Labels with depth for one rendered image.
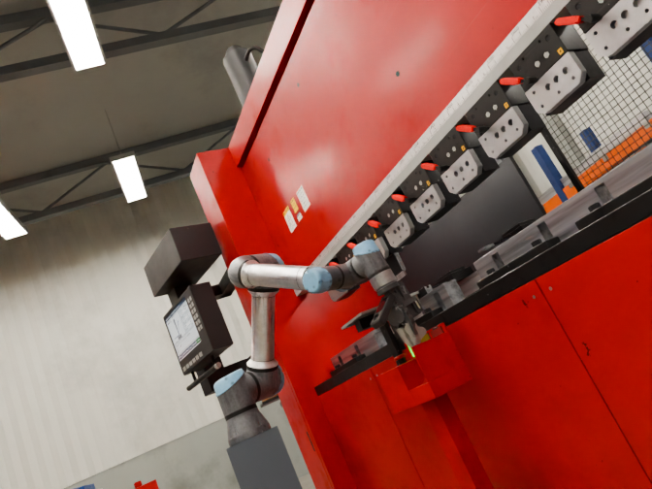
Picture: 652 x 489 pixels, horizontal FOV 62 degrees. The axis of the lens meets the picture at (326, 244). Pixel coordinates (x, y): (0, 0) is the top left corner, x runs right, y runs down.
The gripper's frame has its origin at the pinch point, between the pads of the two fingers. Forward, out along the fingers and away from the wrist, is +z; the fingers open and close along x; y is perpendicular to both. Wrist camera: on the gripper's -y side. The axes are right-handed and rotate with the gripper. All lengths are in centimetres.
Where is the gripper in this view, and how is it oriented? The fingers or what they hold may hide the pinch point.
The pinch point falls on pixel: (416, 348)
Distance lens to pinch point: 162.5
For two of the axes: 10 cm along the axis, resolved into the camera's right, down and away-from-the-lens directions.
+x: -4.7, 4.5, 7.6
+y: 7.5, -2.6, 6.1
